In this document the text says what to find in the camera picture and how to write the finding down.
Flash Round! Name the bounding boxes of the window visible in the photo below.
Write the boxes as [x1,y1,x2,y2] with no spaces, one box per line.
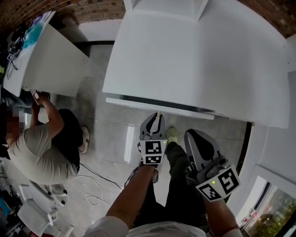
[235,175,296,237]

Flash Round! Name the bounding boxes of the black cable bundle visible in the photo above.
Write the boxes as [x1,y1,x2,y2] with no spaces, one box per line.
[6,22,28,81]

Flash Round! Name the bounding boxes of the white desk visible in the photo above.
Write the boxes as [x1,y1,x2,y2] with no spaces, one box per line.
[102,0,291,129]

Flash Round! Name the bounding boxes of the white floor cable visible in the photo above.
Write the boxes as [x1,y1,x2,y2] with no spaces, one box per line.
[75,175,112,206]

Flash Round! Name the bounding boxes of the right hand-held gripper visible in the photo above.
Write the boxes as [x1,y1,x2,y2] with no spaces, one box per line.
[184,129,241,203]

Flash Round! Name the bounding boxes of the white office chair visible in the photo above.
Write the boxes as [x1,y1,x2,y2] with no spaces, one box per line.
[17,180,75,237]

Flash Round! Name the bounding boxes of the white side table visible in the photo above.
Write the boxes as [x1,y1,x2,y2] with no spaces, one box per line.
[2,11,90,98]

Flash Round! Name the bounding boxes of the person's dark trousers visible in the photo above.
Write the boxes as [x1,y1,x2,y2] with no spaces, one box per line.
[133,141,209,230]

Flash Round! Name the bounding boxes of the black floor cable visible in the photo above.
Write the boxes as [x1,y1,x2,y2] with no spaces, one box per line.
[80,163,124,191]

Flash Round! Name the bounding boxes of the white desk drawer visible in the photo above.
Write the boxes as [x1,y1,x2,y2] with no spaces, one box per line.
[105,97,215,120]

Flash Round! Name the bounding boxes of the white open shelf box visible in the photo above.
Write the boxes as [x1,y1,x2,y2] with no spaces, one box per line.
[123,0,210,23]

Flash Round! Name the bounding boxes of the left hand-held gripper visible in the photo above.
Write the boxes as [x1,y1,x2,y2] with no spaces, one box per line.
[138,111,167,165]

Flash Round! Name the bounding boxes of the teal plastic bag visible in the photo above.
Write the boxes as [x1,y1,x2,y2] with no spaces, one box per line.
[22,23,45,50]

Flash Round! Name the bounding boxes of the person's left forearm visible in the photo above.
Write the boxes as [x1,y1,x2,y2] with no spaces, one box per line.
[105,164,160,230]

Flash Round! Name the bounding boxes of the person's right forearm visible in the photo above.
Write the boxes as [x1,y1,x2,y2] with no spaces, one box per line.
[203,196,240,232]

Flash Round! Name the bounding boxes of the person's white shirt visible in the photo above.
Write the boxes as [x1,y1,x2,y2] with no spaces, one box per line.
[83,216,243,237]

